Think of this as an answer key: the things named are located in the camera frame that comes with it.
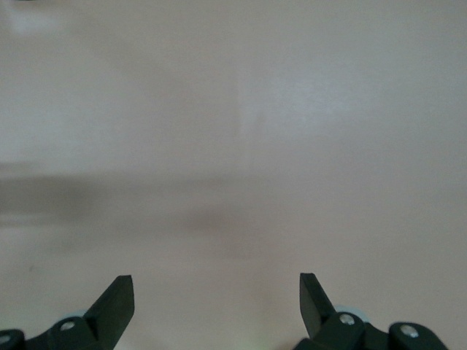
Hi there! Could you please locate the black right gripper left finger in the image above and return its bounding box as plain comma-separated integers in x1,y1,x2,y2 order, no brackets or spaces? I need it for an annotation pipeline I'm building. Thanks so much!
0,275,134,350

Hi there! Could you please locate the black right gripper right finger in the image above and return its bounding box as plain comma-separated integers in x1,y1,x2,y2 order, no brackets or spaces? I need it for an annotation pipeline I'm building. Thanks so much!
295,272,448,350

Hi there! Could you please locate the brown table cover sheet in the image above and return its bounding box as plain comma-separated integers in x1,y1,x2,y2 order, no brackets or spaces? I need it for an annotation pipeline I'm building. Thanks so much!
0,0,467,350

